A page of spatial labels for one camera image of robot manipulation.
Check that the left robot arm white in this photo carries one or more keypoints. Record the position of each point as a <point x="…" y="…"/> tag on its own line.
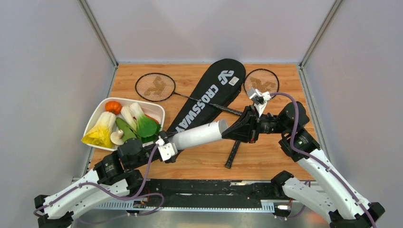
<point x="115" y="177"/>

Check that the green bok choy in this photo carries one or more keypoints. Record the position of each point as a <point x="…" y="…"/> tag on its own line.
<point x="146" y="128"/>

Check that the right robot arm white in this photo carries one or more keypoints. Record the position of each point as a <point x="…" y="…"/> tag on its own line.
<point x="341" y="205"/>

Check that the white shuttlecock tube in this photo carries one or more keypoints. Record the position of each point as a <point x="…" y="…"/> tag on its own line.
<point x="204" y="134"/>

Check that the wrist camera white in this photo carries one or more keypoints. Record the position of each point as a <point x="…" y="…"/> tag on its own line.
<point x="259" y="99"/>
<point x="166" y="149"/>

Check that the badminton racket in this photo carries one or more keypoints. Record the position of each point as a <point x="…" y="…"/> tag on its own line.
<point x="157" y="87"/>
<point x="265" y="81"/>

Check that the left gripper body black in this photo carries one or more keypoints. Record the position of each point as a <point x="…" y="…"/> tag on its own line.
<point x="163" y="134"/>

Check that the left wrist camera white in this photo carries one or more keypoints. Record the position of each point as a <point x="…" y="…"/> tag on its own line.
<point x="166" y="149"/>

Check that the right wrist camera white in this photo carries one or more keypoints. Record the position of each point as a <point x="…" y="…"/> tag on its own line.
<point x="259" y="99"/>

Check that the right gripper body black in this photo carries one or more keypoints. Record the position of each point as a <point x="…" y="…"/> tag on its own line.
<point x="254" y="124"/>

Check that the small orange pumpkin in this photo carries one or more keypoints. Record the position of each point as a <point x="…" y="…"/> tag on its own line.
<point x="113" y="107"/>

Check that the black racket bag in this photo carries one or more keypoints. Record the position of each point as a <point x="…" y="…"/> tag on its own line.
<point x="220" y="85"/>

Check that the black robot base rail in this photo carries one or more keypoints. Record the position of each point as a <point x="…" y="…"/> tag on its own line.
<point x="213" y="194"/>

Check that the yellow napa cabbage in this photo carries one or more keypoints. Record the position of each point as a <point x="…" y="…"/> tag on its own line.
<point x="99" y="135"/>

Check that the white bok choy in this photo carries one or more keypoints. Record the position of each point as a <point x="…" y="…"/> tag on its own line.
<point x="129" y="117"/>

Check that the white mushroom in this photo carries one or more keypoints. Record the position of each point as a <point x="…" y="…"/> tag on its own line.
<point x="116" y="137"/>

